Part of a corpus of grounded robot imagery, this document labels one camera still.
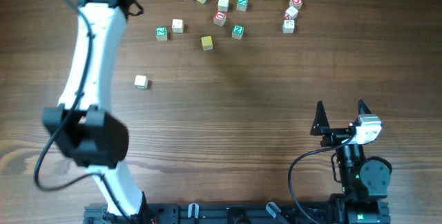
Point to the white picture block right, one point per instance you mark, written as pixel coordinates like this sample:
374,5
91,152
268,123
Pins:
288,26

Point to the green Z block centre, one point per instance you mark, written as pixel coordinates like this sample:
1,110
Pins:
237,32

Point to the red letter block right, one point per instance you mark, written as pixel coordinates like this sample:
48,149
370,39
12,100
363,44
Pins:
297,4

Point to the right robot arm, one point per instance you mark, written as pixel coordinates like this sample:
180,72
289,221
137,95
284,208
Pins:
364,179

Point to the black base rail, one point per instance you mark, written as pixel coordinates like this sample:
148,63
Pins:
315,212

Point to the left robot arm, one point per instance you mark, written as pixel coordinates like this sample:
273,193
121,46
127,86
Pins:
81,124

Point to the white block red side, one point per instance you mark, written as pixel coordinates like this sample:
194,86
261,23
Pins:
291,13

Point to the green N block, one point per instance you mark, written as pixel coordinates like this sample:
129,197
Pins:
242,5

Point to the green Z block left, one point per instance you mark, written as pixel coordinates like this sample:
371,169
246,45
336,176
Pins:
161,33

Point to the white block green side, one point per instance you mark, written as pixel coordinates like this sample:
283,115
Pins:
141,81

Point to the red U block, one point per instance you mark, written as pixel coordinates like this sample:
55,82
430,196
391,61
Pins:
220,18

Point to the green z block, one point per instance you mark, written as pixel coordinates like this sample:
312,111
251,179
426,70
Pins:
237,32
161,33

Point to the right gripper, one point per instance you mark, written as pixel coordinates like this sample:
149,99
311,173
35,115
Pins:
321,126

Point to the plain wooden block blue side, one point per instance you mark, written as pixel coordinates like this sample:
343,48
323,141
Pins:
223,5

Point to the white block dotted face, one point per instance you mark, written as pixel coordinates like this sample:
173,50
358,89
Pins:
178,25

